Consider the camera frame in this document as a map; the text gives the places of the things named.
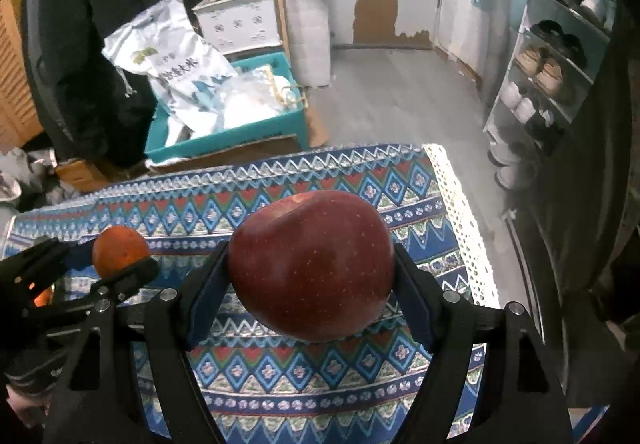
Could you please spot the white patterned storage box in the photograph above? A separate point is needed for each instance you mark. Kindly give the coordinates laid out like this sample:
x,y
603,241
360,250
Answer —
x,y
234,26

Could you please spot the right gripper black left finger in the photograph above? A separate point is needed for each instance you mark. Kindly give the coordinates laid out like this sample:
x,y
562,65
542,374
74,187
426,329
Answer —
x,y
97,399

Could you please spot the blue patterned tablecloth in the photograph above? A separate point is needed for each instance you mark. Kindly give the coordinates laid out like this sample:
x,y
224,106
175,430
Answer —
x,y
261,386

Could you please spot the white shoe rack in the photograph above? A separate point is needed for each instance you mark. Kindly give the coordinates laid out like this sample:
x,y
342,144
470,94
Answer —
x,y
557,54

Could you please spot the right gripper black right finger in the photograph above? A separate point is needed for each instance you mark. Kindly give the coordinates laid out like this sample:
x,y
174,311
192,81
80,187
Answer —
x,y
520,398

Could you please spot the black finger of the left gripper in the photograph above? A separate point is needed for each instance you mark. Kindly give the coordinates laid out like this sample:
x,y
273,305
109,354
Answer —
x,y
27,274
120,287

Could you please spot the black hanging jacket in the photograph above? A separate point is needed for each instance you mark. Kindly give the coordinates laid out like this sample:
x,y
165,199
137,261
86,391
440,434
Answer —
x,y
89,109

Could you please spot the teal cardboard box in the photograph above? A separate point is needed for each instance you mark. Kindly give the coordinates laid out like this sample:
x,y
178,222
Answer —
x,y
291,123

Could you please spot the left hand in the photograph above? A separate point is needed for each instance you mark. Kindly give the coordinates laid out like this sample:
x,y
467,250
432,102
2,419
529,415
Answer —
x,y
31,410

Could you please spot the small orange tangerine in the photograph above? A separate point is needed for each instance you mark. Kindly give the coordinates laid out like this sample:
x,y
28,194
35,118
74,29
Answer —
x,y
45,297

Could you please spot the wooden crate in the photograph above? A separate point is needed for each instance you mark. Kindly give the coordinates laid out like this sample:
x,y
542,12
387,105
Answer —
x,y
87,176

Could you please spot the clear plastic bag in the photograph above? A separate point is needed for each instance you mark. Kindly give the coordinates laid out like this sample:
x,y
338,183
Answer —
x,y
256,96

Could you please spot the grey crumpled cloth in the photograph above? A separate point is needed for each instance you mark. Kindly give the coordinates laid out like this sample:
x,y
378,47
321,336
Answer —
x,y
29,180

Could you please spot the white rice bag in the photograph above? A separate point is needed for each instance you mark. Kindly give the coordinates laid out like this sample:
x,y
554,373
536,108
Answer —
x,y
185,72

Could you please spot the large orange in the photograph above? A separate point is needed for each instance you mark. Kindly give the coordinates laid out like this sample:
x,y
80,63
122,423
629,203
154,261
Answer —
x,y
117,248

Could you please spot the red apple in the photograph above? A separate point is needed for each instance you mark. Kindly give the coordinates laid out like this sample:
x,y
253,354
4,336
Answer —
x,y
316,267

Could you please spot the wooden louvered door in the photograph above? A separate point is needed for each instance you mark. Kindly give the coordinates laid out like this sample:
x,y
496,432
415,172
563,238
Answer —
x,y
19,121

